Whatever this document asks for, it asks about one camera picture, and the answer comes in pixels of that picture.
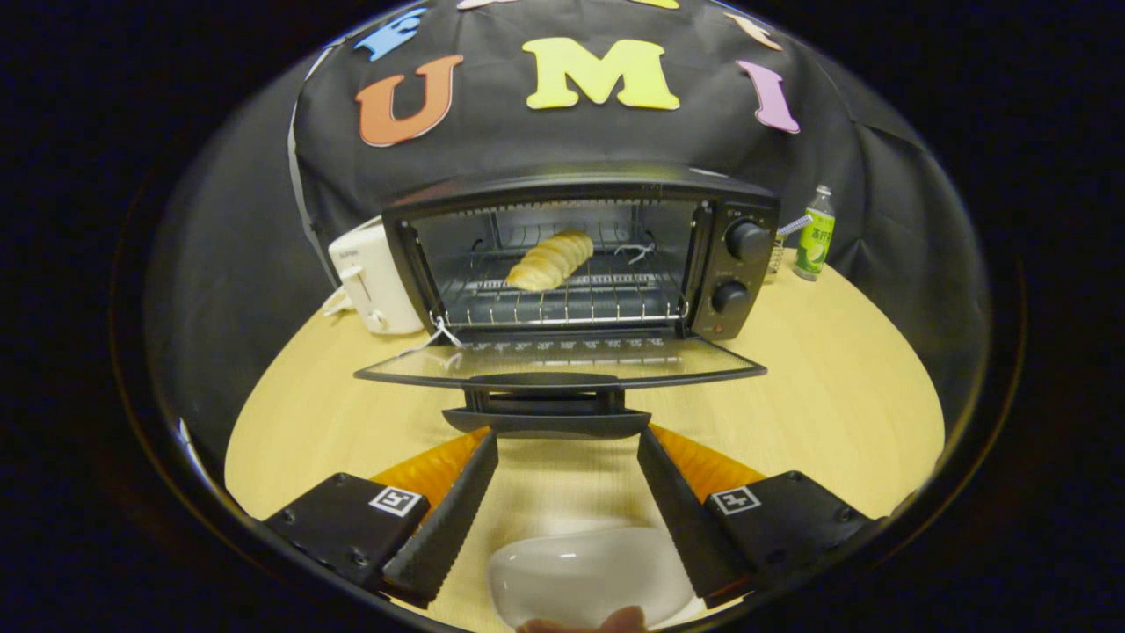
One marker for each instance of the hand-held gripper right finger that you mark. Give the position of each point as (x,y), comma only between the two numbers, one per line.
(681,514)

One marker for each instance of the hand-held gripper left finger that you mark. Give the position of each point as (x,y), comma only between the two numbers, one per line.
(450,519)

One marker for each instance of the green label drink bottle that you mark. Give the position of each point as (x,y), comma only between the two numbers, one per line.
(816,237)

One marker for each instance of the black toaster oven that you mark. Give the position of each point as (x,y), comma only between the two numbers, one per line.
(747,281)

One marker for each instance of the golden bread roll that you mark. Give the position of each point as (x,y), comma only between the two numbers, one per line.
(552,259)

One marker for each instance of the white plate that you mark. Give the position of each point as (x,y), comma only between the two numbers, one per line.
(580,571)

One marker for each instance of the white pop-up toaster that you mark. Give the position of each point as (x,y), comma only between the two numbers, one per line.
(373,272)

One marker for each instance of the black backdrop cloth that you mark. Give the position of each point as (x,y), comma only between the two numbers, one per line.
(246,246)

